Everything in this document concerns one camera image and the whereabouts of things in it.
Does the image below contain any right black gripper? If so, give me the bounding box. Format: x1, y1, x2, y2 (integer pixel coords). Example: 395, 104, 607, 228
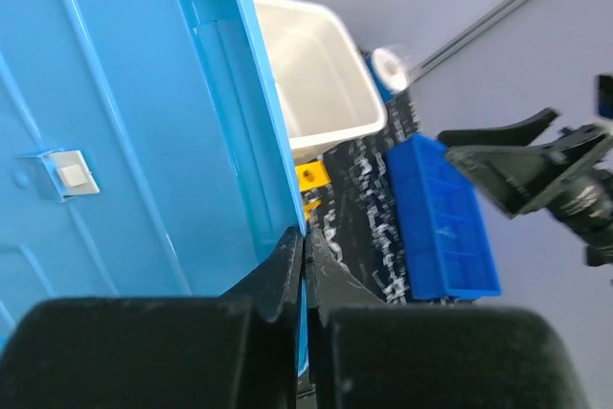
438, 108, 612, 267

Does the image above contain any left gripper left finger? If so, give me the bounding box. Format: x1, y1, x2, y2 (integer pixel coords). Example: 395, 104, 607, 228
1, 227, 304, 408

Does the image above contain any yellow test tube rack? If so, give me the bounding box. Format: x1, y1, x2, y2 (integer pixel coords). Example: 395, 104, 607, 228
295, 160, 331, 222

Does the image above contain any dark blue divided tray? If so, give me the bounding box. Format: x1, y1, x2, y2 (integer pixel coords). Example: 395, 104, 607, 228
386, 133, 502, 301

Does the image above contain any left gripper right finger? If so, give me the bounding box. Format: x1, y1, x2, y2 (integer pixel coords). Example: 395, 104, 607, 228
305, 229, 589, 408

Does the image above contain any white plastic tub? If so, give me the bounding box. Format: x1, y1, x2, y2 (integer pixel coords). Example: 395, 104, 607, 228
254, 0, 387, 164

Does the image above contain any light blue plastic lid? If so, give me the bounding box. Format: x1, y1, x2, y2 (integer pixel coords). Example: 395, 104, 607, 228
0, 0, 310, 379

